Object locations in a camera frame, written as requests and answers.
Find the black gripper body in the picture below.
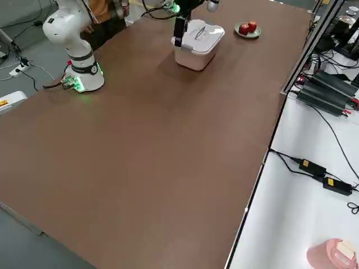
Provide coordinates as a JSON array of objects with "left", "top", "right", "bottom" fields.
[{"left": 176, "top": 0, "right": 203, "bottom": 19}]

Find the white box lid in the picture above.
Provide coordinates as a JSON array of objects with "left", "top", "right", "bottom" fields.
[{"left": 171, "top": 18, "right": 225, "bottom": 55}]

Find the pink storage box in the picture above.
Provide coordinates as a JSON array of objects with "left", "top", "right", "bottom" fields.
[{"left": 173, "top": 46, "right": 217, "bottom": 72}]

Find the green plate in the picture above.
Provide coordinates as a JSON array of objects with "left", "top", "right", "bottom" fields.
[{"left": 234, "top": 21, "right": 263, "bottom": 40}]

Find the person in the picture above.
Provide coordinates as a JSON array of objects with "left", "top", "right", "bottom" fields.
[{"left": 80, "top": 0, "right": 130, "bottom": 52}]

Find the black ribbed power supply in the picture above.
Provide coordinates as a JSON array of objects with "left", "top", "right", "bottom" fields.
[
  {"left": 296, "top": 83, "right": 356, "bottom": 118},
  {"left": 311, "top": 69, "right": 359, "bottom": 98}
]

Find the white floor power strip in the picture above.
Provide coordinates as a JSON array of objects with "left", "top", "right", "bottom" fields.
[{"left": 9, "top": 63, "right": 31, "bottom": 78}]

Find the white machine yellow label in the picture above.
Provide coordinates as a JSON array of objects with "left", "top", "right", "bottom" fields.
[{"left": 0, "top": 90, "right": 29, "bottom": 116}]

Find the black adapter yellow label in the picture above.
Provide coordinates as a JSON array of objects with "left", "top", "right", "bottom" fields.
[
  {"left": 322, "top": 175, "right": 353, "bottom": 197},
  {"left": 298, "top": 158, "right": 328, "bottom": 178}
]

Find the pink cylindrical container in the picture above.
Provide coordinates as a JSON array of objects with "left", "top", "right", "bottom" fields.
[{"left": 306, "top": 238, "right": 359, "bottom": 269}]

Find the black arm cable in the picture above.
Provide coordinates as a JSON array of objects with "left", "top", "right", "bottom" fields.
[{"left": 141, "top": 0, "right": 180, "bottom": 21}]

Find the aluminium frame post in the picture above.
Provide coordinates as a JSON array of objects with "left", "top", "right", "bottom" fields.
[{"left": 280, "top": 0, "right": 347, "bottom": 95}]

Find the brown arm base cable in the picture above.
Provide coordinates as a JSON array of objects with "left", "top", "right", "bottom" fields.
[{"left": 43, "top": 79, "right": 70, "bottom": 90}]

